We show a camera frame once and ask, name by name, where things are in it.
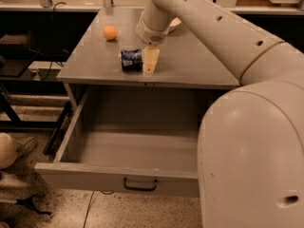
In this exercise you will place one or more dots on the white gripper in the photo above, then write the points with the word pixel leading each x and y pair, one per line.
pixel 148 34

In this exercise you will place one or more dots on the blue pepsi can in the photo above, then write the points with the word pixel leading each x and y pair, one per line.
pixel 131 59

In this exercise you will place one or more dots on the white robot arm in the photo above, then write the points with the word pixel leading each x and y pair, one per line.
pixel 251 139

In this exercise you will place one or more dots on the open grey top drawer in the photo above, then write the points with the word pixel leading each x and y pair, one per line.
pixel 100 150

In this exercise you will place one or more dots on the grey cabinet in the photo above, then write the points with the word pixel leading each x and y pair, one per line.
pixel 105 70

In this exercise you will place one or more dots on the white bowl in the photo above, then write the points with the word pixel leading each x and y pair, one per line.
pixel 175 22

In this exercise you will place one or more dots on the orange fruit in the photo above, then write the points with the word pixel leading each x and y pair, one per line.
pixel 110 33

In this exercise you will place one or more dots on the white round object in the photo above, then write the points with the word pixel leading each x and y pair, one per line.
pixel 7 150

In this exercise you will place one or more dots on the black floor stand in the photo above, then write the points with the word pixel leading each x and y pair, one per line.
pixel 28 202

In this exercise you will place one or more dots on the black drawer handle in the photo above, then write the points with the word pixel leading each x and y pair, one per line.
pixel 140 186

